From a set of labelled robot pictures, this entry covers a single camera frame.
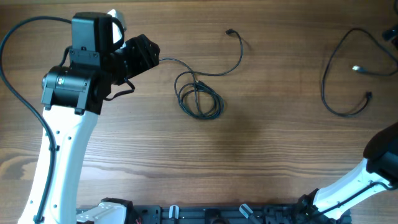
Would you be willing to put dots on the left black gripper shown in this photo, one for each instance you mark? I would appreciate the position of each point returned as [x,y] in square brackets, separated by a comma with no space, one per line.
[140,46]

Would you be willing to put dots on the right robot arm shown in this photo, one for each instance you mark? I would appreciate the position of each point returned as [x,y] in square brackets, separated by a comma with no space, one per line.
[377,171]

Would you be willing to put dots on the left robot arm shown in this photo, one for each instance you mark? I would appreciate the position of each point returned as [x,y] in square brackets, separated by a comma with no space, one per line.
[73,95]

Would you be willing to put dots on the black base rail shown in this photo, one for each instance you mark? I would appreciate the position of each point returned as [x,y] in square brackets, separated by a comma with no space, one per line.
[268,214]

